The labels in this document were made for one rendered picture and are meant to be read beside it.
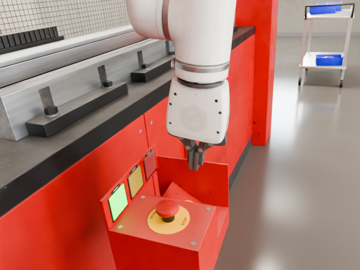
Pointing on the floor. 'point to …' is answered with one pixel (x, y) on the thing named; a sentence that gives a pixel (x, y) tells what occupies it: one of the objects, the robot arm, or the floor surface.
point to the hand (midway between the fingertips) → (195, 157)
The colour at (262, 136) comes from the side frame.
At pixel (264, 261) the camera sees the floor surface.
